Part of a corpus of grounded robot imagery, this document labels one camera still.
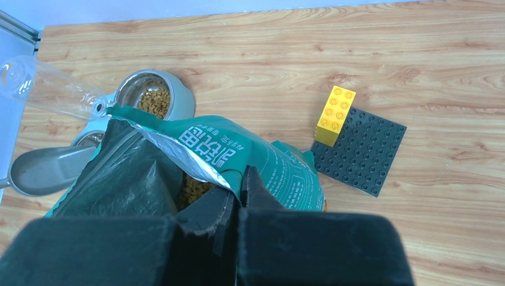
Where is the green pet food bag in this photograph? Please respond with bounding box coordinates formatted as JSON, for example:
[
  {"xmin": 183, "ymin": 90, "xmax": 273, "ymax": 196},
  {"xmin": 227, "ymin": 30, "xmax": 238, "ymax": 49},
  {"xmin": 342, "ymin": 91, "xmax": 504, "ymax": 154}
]
[{"xmin": 44, "ymin": 104, "xmax": 326, "ymax": 220}]

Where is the brown pet food kibble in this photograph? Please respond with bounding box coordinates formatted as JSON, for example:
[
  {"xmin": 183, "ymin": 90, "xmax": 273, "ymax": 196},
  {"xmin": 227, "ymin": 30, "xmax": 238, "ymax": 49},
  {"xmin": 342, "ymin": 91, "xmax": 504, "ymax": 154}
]
[{"xmin": 138, "ymin": 88, "xmax": 171, "ymax": 119}]

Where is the dark grey building baseplate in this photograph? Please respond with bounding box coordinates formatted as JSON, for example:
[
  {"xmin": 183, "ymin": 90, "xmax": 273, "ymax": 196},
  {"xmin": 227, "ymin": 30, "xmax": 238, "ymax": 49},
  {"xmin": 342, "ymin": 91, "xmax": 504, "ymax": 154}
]
[{"xmin": 311, "ymin": 108, "xmax": 407, "ymax": 197}]

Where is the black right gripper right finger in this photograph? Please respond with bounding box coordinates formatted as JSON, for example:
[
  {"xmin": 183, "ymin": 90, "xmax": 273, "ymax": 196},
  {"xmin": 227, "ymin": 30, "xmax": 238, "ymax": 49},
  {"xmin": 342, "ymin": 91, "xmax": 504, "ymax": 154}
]
[{"xmin": 237, "ymin": 166, "xmax": 414, "ymax": 285}]

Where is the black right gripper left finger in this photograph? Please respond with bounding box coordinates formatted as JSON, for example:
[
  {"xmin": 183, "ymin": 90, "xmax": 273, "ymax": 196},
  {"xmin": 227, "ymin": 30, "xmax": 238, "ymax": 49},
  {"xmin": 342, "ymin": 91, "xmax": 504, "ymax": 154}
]
[{"xmin": 1, "ymin": 188, "xmax": 240, "ymax": 285}]

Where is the yellow building block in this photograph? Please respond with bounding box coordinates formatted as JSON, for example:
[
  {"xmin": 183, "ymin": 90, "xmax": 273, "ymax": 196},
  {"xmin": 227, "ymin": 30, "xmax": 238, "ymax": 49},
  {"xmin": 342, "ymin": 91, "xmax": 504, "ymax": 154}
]
[{"xmin": 315, "ymin": 86, "xmax": 356, "ymax": 147}]

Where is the teal double pet bowl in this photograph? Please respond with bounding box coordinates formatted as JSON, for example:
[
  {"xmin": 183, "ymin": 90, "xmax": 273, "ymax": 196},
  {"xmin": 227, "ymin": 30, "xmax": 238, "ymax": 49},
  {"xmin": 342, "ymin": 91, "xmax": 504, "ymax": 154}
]
[{"xmin": 70, "ymin": 69, "xmax": 197, "ymax": 149}]

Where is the grey metal food scoop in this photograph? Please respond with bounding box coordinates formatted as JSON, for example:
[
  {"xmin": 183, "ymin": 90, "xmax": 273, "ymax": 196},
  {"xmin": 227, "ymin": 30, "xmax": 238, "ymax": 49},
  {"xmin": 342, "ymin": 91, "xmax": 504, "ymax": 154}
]
[{"xmin": 1, "ymin": 145, "xmax": 96, "ymax": 197}]

